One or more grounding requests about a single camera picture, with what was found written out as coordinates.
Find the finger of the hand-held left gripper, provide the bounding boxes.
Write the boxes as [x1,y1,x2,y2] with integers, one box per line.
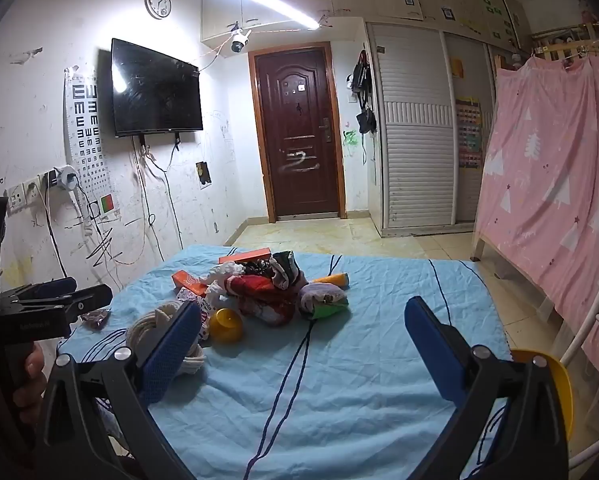
[0,277,78,307]
[16,284,113,322]

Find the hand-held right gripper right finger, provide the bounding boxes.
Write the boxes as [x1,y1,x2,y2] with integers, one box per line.
[404,296,570,480]

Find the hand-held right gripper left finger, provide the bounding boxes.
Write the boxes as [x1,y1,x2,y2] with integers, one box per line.
[36,301,202,480]

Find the yellow plastic bin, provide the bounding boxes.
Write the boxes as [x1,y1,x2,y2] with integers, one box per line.
[509,347,575,442]

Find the person's left hand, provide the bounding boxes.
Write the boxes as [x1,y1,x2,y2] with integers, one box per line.
[12,346,48,425]

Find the dark crumpled wrapper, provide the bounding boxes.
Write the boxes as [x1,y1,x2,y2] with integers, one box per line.
[82,310,111,330]

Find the white printed packet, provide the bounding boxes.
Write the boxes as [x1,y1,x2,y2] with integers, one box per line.
[176,287,216,342]

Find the yellow plastic cup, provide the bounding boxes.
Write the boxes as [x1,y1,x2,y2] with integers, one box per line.
[208,307,244,345]

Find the orange packet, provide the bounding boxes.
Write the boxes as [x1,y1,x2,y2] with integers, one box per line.
[172,270,210,297]

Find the white crumpled plastic bag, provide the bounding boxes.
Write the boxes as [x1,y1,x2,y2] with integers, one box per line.
[206,261,245,302]

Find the light blue tablecloth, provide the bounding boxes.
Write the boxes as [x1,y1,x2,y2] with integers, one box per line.
[59,245,511,480]

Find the white power adapter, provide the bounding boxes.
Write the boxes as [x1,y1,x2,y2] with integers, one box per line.
[44,164,80,192]

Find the long orange box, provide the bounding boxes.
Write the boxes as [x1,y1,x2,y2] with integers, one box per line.
[218,247,272,265]

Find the eye chart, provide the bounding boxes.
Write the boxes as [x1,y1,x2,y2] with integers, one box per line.
[64,66,121,221]

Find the dark striped sock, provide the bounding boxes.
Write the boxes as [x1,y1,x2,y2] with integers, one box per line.
[269,251,305,291]

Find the white sliding-door wardrobe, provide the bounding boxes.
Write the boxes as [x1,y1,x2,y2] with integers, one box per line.
[367,22,501,239]

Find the colourful grid poster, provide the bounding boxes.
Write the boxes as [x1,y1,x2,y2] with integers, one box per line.
[454,97,482,170]

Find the pink tree-print curtain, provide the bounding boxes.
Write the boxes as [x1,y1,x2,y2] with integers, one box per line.
[474,51,599,377]

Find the small black hanging bag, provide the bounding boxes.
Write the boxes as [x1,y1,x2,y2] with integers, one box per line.
[356,107,377,135]

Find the dark red door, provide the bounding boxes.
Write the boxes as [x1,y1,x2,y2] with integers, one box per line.
[248,42,347,224]

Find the black hanging bags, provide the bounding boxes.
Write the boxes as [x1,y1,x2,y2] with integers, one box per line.
[350,50,373,97]

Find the white overhead cabinets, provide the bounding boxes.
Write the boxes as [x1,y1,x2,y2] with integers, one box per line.
[202,0,530,54]

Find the white rope coil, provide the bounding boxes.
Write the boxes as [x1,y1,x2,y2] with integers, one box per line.
[126,299,208,377]

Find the black power cable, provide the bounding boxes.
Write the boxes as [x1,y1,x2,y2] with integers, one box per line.
[38,180,80,286]

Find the white wall socket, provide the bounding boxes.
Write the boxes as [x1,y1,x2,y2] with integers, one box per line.
[6,177,41,216]

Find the white television cable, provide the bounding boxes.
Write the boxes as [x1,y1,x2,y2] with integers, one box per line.
[135,141,186,267]

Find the black wall television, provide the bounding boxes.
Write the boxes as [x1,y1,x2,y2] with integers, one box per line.
[110,37,203,138]

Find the white security camera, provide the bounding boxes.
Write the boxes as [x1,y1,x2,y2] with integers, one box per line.
[229,27,253,55]

